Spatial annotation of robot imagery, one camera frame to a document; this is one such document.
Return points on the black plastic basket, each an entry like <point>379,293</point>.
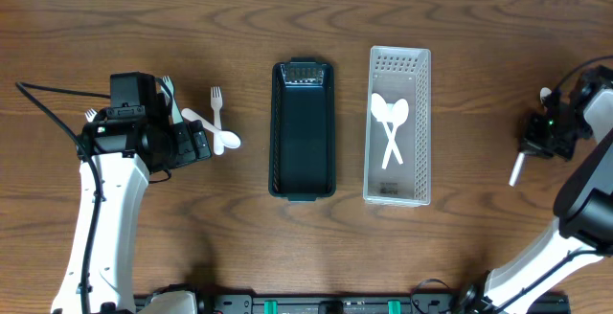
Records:
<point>302,161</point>

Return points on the pale green plastic fork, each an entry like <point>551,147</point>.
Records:
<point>169,91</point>

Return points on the white plastic spoon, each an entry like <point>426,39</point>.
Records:
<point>228,138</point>
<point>517,169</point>
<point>379,108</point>
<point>544,93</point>
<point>396,115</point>

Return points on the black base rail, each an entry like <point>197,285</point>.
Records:
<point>245,304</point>

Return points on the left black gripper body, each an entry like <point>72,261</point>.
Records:
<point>192,142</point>

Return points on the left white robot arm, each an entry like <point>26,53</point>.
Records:
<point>98,278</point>

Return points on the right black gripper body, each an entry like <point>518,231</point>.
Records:
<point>557,137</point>

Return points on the white plastic fork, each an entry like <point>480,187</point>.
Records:
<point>216,104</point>
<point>90,115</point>

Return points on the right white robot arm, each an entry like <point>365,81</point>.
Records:
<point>580,233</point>

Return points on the clear plastic perforated basket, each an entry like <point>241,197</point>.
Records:
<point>399,73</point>

